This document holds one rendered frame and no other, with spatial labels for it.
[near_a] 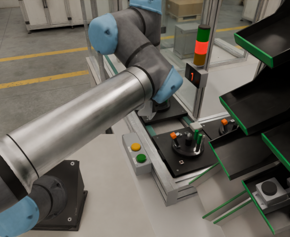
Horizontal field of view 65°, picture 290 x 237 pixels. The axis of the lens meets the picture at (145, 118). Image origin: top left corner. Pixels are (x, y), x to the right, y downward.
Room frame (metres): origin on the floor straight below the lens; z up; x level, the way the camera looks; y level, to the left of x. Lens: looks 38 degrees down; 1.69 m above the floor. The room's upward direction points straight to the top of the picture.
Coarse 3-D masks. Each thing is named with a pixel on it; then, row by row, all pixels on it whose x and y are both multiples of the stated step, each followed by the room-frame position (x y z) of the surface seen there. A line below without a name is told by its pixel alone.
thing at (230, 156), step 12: (288, 120) 0.50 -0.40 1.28; (228, 132) 0.51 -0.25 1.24; (240, 132) 0.51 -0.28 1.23; (216, 144) 0.49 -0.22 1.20; (228, 144) 0.48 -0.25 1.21; (240, 144) 0.47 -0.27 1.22; (252, 144) 0.46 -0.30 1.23; (264, 144) 0.45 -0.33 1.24; (216, 156) 0.44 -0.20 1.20; (228, 156) 0.44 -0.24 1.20; (240, 156) 0.43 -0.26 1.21; (252, 156) 0.42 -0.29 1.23; (264, 156) 0.41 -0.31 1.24; (228, 168) 0.40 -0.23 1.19; (240, 168) 0.40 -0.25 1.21; (252, 168) 0.38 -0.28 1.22
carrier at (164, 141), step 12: (168, 132) 0.80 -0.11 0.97; (180, 132) 0.80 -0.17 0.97; (192, 132) 0.80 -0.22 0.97; (156, 144) 0.73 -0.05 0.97; (168, 144) 0.72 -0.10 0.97; (180, 144) 0.70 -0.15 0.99; (192, 144) 0.70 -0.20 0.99; (204, 144) 0.72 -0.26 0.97; (168, 156) 0.65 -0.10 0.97; (180, 156) 0.65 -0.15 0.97; (192, 156) 0.64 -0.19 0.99; (204, 156) 0.65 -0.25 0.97; (180, 168) 0.59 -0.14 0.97; (192, 168) 0.59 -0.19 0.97
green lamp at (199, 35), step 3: (198, 27) 0.93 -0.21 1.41; (198, 30) 0.92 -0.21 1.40; (201, 30) 0.91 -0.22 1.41; (204, 30) 0.91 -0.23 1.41; (207, 30) 0.91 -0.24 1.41; (198, 33) 0.92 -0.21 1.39; (201, 33) 0.91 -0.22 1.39; (204, 33) 0.90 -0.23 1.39; (207, 33) 0.91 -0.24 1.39; (198, 36) 0.92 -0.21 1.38; (201, 36) 0.91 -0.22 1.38; (204, 36) 0.90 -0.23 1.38; (207, 36) 0.91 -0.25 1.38; (198, 39) 0.91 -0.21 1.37; (201, 39) 0.91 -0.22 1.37; (204, 39) 0.90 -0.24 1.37; (207, 39) 0.91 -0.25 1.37
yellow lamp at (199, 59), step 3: (195, 54) 0.92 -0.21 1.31; (198, 54) 0.91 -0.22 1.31; (204, 54) 0.91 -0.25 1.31; (195, 57) 0.92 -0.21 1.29; (198, 57) 0.91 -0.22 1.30; (201, 57) 0.90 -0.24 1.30; (204, 57) 0.91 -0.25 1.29; (195, 60) 0.91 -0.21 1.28; (198, 60) 0.91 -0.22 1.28; (201, 60) 0.90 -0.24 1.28; (204, 60) 0.91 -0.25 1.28; (195, 63) 0.91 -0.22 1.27; (198, 63) 0.91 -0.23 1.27; (201, 63) 0.91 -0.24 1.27; (204, 63) 0.92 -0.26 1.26
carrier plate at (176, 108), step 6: (174, 102) 1.05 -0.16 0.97; (174, 108) 1.00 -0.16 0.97; (180, 108) 1.00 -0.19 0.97; (156, 114) 0.94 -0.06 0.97; (162, 114) 0.94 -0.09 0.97; (168, 114) 0.94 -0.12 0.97; (174, 114) 0.94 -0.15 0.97; (180, 114) 0.94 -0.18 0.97; (186, 114) 0.96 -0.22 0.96; (144, 120) 0.89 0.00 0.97; (150, 120) 0.89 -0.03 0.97; (156, 120) 0.89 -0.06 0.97; (162, 120) 0.91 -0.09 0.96
